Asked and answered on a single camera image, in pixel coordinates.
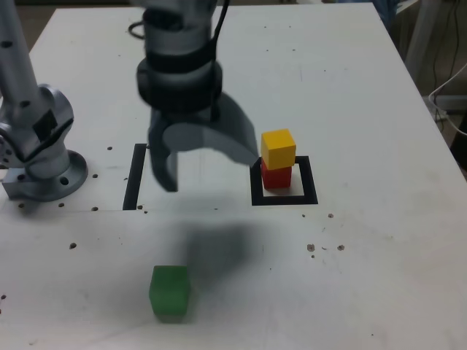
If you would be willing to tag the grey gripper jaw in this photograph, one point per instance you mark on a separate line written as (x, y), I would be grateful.
(230, 135)
(164, 167)

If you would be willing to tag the yellow cube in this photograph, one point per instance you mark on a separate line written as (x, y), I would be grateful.
(279, 149)

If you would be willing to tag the red cube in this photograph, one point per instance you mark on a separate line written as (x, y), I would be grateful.
(277, 178)

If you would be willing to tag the green cube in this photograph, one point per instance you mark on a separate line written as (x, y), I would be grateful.
(168, 291)

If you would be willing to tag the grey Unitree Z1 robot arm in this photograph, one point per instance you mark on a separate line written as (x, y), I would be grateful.
(36, 109)

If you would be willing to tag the black tape square outline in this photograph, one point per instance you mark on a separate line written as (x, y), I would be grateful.
(310, 182)

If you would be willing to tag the black tape strip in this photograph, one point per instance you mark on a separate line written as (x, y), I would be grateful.
(134, 175)

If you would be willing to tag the white flat box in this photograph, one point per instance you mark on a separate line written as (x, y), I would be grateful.
(452, 104)

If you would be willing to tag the light grey metal frame leg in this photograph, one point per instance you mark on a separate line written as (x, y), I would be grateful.
(417, 33)

